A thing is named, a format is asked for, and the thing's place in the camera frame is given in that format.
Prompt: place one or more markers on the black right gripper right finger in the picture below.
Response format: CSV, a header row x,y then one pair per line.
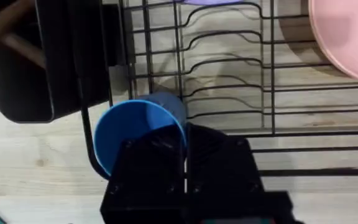
x,y
219,165

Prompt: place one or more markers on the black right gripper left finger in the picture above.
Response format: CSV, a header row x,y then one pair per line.
x,y
149,168

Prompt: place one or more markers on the blue plastic cup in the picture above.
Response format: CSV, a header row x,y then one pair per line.
x,y
126,127

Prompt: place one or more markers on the black cutlery holder box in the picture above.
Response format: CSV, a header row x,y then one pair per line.
x,y
73,62

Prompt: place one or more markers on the purple plate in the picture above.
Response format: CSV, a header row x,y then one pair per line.
x,y
210,2

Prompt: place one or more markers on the pink plate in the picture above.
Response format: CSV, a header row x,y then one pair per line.
x,y
350,34

